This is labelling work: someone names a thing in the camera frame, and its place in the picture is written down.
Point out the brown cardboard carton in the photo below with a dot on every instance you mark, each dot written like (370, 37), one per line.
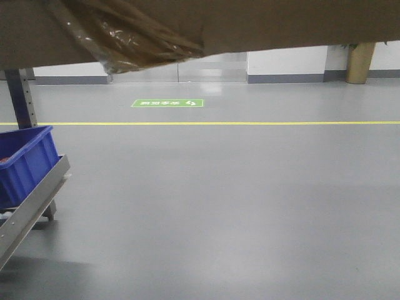
(134, 35)

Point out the steel roller shelf rack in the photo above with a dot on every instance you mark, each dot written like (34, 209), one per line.
(17, 222)

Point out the green floor sign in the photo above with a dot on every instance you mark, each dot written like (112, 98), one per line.
(168, 103)

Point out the blue bin lower left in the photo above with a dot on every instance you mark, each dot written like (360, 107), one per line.
(27, 155)

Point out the beige cylindrical column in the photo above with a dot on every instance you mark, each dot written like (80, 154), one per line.
(359, 61)

